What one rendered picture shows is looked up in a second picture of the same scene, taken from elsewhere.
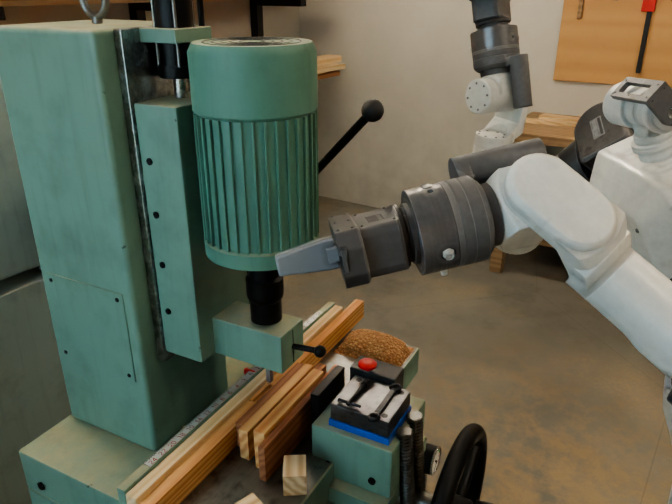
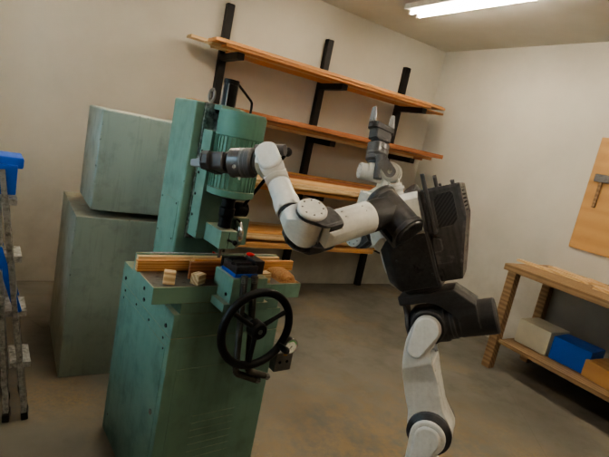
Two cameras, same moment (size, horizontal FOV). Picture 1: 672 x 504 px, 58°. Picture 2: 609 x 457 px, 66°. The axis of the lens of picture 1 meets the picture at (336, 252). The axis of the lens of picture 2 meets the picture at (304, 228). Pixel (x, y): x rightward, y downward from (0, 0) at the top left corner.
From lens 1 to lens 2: 1.06 m
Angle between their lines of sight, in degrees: 26
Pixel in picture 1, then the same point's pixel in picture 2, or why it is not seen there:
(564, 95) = (575, 258)
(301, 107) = (247, 136)
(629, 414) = not seen: outside the picture
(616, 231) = (276, 166)
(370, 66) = not seen: hidden behind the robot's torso
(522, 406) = not seen: hidden behind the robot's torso
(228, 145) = (219, 143)
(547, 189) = (265, 150)
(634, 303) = (274, 189)
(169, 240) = (199, 182)
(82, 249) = (173, 181)
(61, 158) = (178, 145)
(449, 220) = (236, 155)
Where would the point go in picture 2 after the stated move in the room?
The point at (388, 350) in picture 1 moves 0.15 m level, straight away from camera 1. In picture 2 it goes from (282, 274) to (301, 269)
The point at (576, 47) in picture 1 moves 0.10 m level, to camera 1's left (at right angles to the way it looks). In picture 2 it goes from (588, 227) to (575, 223)
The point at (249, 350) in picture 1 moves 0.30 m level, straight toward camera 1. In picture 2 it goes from (212, 237) to (169, 250)
